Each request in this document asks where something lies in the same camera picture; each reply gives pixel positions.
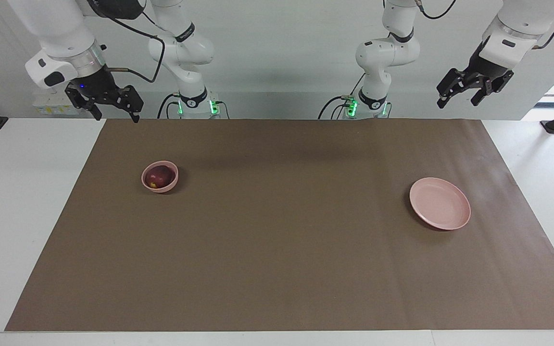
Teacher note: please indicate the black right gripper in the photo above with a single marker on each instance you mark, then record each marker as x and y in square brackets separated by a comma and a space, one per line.
[99, 89]

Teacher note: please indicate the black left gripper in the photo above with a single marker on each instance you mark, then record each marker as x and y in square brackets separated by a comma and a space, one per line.
[488, 67]

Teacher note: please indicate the dark red apple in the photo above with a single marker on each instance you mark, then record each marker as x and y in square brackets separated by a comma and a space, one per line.
[158, 178]

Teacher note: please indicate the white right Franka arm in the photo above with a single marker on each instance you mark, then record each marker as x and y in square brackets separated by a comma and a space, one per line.
[56, 29]

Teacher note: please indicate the pink bowl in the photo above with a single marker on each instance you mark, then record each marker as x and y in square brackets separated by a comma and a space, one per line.
[173, 183]

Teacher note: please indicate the pink plate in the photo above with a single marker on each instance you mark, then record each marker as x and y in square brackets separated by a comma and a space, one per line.
[440, 204]

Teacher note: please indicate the white box with yellow label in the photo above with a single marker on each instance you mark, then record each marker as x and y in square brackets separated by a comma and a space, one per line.
[48, 108]

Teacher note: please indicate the brown table mat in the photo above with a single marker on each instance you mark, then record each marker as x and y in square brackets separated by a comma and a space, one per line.
[277, 250]

